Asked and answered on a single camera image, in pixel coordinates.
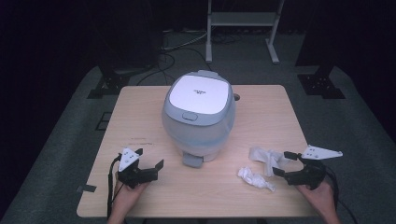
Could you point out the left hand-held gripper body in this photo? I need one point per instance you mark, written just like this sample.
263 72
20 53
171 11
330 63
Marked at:
129 161

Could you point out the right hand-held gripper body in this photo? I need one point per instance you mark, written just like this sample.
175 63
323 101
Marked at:
306 177

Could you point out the white grey pedal trash can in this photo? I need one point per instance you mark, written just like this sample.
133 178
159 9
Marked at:
199 93

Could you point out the person's right hand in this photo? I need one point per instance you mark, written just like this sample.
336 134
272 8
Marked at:
319 197

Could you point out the person's left hand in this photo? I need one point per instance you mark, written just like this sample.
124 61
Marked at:
127 196

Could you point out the balled crumpled white tissue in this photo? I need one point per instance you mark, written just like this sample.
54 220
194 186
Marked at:
253 178

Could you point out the floor socket box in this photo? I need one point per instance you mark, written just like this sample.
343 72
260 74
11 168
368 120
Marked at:
104 121

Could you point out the grey tape strip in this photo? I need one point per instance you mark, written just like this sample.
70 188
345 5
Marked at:
87 188

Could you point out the black stand base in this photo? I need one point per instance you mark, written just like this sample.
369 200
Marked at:
115 84
320 84

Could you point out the white metal stand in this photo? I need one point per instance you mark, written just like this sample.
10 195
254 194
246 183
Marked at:
243 18

